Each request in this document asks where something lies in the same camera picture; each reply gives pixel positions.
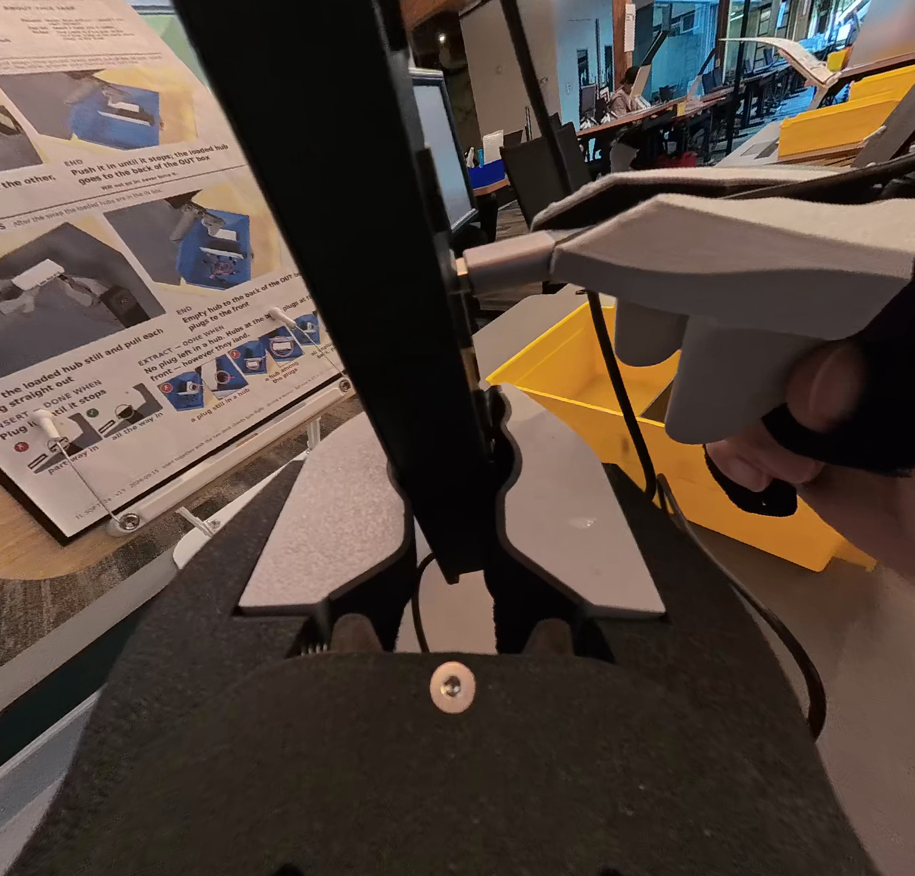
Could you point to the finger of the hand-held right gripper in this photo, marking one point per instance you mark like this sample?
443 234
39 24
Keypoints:
629 186
715 254

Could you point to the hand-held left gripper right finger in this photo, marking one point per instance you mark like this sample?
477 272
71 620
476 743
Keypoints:
579 533

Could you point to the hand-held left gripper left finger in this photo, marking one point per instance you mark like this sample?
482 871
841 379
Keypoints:
329 533

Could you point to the yellow storage bin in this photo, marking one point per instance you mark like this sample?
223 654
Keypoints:
572 390

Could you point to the black USB hub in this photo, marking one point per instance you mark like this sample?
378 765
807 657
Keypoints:
322 175

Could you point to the person's right hand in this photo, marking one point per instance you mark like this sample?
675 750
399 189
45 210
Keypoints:
872 518

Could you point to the row of wooden desks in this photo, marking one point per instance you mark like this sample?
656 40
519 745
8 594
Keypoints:
643 115

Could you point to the blue storage bin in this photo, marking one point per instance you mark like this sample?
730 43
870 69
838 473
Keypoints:
490 175

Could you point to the row of yellow bins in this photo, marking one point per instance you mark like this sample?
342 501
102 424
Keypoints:
822 125

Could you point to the mobile whiteboard black stand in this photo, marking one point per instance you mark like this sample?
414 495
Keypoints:
443 154

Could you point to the instruction sheet on wooden stand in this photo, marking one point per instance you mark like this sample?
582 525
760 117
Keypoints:
43 554

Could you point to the printed instruction sheet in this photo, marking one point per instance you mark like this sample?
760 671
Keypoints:
107 282

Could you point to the wooden post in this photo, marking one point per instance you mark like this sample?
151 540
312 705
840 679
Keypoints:
622 4

